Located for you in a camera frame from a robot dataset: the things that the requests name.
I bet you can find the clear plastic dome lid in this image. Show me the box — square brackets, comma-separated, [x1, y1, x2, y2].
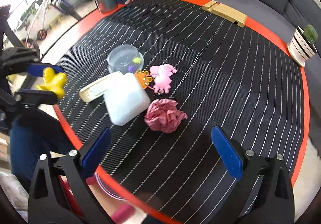
[107, 44, 144, 74]

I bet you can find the red square table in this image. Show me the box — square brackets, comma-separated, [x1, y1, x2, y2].
[41, 0, 311, 224]

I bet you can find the yellow toy figure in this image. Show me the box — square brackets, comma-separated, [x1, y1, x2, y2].
[37, 68, 67, 99]

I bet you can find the wooden phone stand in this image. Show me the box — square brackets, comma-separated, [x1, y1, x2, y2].
[201, 0, 247, 28]

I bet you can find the pink paper ball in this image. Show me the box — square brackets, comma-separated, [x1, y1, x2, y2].
[144, 99, 188, 134]

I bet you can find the black striped table mat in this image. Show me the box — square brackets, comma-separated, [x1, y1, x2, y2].
[53, 0, 305, 224]

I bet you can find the bicycle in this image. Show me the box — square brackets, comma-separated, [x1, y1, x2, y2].
[15, 0, 83, 49]

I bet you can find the potted cactus striped pot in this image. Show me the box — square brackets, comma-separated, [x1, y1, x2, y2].
[287, 24, 318, 67]

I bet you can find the orange bear keychain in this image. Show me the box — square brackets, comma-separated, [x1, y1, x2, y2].
[134, 70, 153, 90]

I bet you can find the white rectangular foam box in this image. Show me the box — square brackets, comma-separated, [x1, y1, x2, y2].
[103, 72, 151, 126]

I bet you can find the cream white plastic tube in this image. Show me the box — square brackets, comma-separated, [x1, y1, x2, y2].
[79, 71, 123, 103]

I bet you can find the pink pig keychain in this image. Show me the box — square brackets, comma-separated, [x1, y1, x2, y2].
[149, 64, 177, 94]

